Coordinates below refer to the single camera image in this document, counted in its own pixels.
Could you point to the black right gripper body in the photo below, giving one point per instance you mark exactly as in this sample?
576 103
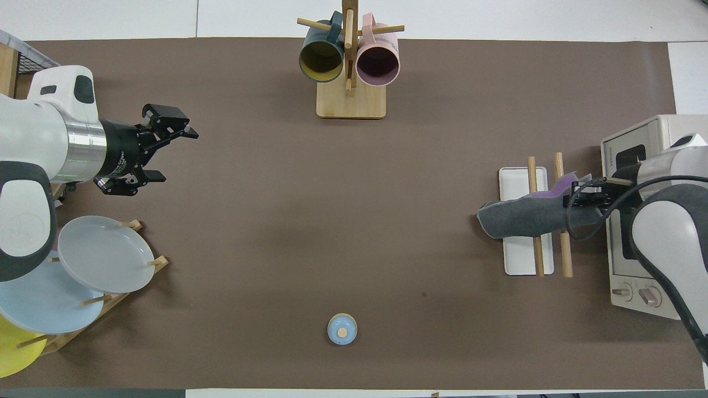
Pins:
622 193

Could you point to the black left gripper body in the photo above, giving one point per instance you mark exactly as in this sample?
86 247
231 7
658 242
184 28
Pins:
124 149

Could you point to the purple and grey towel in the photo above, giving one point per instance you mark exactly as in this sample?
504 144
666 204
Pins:
525 218

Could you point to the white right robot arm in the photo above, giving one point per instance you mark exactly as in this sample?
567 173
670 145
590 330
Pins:
664 232

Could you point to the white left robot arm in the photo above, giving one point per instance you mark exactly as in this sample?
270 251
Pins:
33 138

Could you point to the white towel rack wooden bars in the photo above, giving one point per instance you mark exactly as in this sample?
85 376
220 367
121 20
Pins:
520 257

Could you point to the wooden plate rack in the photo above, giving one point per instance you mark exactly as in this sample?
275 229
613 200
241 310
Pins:
119 301

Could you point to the grey plate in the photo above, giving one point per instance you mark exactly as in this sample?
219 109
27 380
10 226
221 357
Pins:
105 254

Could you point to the beige toaster oven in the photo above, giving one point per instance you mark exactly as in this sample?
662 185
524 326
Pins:
622 276

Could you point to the light blue plate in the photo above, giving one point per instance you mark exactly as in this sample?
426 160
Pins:
50 304

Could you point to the dark teal mug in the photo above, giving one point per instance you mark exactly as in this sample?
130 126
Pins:
321 58

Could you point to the wooden mug tree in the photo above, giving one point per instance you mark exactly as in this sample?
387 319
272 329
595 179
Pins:
351 102

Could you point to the yellow plate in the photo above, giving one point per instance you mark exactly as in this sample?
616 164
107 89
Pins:
14 354

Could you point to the brown table mat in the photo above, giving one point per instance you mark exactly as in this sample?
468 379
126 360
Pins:
354 221

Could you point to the pink mug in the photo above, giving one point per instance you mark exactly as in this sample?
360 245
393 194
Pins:
378 61

